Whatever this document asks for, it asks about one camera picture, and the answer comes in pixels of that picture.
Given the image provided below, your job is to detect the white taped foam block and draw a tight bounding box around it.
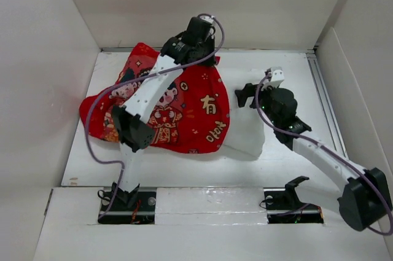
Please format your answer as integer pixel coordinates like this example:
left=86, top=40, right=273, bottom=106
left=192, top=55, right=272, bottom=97
left=155, top=187, right=268, bottom=226

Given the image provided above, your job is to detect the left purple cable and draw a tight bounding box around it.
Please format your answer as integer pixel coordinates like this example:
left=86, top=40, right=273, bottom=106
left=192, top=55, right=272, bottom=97
left=84, top=12, right=227, bottom=222

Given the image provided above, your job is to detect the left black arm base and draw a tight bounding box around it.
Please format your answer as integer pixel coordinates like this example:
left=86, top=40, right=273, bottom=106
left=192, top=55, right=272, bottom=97
left=97, top=182, right=157, bottom=225

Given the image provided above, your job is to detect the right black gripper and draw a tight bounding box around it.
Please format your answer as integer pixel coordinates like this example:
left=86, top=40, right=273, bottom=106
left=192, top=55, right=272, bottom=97
left=235, top=80, right=280, bottom=126

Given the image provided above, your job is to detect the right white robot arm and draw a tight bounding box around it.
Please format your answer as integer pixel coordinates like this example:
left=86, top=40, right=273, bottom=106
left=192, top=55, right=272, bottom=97
left=235, top=83, right=392, bottom=232

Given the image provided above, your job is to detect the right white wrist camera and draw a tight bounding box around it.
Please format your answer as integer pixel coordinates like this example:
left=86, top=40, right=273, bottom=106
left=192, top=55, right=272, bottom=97
left=262, top=66, right=284, bottom=90

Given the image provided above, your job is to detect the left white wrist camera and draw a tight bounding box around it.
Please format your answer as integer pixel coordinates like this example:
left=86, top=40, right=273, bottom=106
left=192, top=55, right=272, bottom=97
left=200, top=15, right=216, bottom=37

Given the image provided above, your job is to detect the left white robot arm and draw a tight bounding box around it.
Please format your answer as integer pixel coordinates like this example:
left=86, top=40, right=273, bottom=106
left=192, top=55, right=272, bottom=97
left=112, top=14, right=215, bottom=210

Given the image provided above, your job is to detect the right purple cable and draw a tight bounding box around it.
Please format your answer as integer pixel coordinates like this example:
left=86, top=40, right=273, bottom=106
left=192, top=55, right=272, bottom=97
left=255, top=73, right=393, bottom=236

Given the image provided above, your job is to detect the red cartoon print pillowcase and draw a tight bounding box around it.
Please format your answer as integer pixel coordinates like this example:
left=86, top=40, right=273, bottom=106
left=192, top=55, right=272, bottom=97
left=89, top=42, right=230, bottom=154

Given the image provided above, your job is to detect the white pillow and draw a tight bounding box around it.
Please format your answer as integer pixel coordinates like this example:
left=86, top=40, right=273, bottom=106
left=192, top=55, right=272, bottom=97
left=215, top=107, right=265, bottom=161

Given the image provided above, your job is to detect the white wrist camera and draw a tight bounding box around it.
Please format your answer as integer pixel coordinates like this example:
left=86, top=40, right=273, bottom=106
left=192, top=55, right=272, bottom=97
left=200, top=15, right=216, bottom=37
left=262, top=66, right=284, bottom=90

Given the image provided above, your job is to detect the purple cable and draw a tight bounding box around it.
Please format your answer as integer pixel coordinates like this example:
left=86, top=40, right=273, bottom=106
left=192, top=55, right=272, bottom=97
left=255, top=73, right=393, bottom=236
left=84, top=12, right=227, bottom=222

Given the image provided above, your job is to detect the aluminium rail right side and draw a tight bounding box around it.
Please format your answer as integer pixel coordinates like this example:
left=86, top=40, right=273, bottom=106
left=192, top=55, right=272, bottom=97
left=306, top=50, right=348, bottom=158

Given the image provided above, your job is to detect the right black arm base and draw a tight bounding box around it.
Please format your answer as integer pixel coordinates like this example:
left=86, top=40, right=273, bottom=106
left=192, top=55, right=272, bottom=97
left=259, top=176, right=324, bottom=224

